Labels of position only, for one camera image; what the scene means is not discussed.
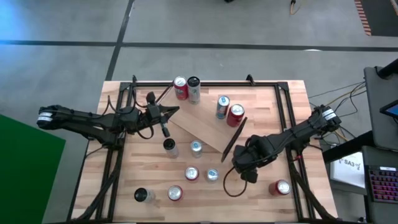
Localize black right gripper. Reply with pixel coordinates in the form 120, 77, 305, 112
231, 135, 274, 175

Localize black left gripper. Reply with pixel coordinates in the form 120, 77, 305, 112
136, 91, 180, 138

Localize red strawberry Fanta can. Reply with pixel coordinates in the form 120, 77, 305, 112
184, 166, 200, 182
173, 76, 189, 101
167, 185, 184, 202

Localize white Celsius can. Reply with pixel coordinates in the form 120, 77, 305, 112
187, 76, 201, 105
163, 138, 180, 159
134, 187, 155, 203

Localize blue silver Red Bull can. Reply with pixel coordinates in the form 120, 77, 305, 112
190, 140, 203, 159
205, 167, 220, 184
215, 95, 231, 119

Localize red cola can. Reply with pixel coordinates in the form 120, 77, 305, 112
269, 179, 292, 197
226, 103, 246, 128

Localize white paper sign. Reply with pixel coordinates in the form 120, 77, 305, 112
329, 151, 367, 189

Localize grey side desk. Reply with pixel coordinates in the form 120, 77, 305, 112
363, 65, 398, 150

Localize black backlit keyboard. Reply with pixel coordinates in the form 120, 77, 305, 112
366, 166, 398, 202

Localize tablet with blue screen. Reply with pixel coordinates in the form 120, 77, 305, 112
379, 99, 398, 119

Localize green floor mat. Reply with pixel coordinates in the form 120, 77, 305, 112
0, 113, 67, 224

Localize black pole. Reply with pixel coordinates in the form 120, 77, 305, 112
376, 58, 398, 79

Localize black striped floor mat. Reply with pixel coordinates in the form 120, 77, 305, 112
354, 0, 398, 37

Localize wooden shelf black metal frame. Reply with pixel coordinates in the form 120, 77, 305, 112
151, 77, 249, 163

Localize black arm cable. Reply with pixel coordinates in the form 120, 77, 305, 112
222, 166, 249, 198

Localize yellow floor cable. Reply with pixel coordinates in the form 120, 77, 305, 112
289, 0, 304, 16

